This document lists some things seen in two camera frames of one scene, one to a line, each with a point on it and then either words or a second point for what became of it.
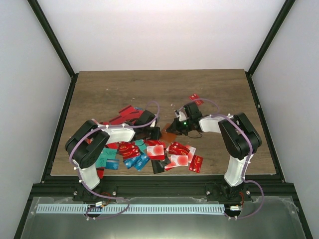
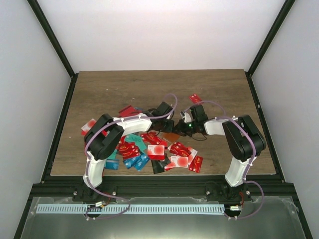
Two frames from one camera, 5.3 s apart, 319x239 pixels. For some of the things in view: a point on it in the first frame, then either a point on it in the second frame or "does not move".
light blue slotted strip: x=132 y=209 does not move
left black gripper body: x=148 y=136 → x=163 y=128
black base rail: x=72 y=186 does not move
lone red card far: x=194 y=96 does not move
